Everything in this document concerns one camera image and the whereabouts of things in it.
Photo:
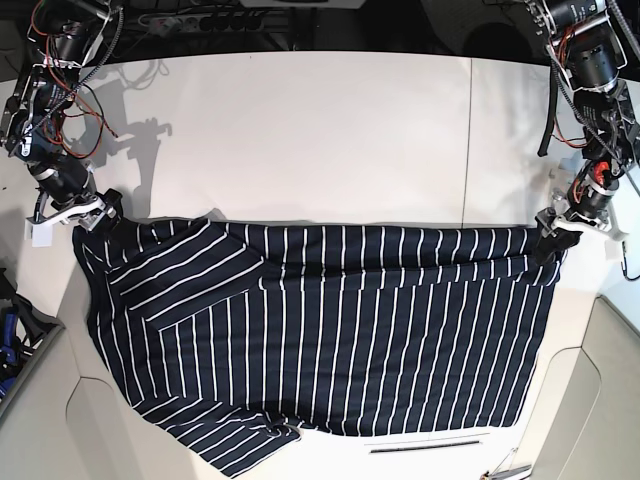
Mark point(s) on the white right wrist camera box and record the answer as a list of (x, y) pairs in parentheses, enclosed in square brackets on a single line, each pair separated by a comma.
[(40, 235)]

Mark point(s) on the beige panel right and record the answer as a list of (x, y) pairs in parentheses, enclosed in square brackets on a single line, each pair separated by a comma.
[(585, 422)]

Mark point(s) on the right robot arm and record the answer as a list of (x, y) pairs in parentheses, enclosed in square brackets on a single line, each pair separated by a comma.
[(67, 43)]

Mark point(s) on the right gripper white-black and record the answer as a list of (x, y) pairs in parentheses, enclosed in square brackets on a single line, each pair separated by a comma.
[(99, 214)]

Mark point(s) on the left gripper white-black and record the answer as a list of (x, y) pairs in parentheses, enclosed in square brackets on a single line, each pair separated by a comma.
[(561, 224)]

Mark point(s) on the white power strip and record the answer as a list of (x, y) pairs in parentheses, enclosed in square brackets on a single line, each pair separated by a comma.
[(169, 24)]

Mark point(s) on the metal tool at bottom edge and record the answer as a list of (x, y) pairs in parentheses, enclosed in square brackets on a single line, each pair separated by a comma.
[(500, 472)]

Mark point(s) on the navy white-striped T-shirt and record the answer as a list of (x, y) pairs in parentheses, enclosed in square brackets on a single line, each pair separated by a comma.
[(235, 337)]

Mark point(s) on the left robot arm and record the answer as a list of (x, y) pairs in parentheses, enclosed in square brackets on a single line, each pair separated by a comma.
[(587, 43)]

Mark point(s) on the black round stool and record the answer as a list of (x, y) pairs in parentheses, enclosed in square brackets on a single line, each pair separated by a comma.
[(497, 41)]

